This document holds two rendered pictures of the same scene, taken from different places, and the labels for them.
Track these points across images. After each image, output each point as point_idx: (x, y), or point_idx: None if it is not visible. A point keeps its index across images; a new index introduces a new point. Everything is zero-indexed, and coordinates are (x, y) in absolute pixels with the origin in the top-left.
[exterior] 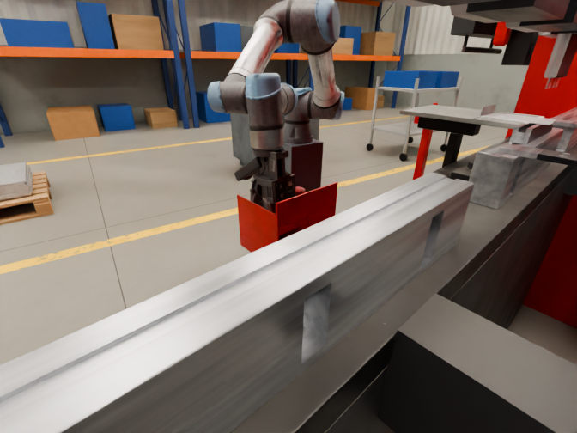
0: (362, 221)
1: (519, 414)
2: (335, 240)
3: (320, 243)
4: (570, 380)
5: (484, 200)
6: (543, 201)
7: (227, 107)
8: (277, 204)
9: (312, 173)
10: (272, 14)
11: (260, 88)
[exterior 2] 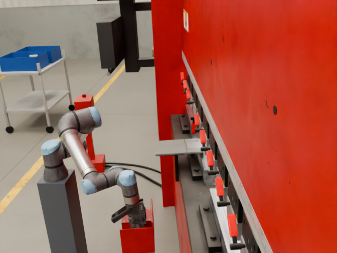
0: (222, 213)
1: None
2: (225, 220)
3: (225, 222)
4: None
5: (210, 183)
6: None
7: (98, 191)
8: (152, 222)
9: (74, 192)
10: (70, 125)
11: (132, 180)
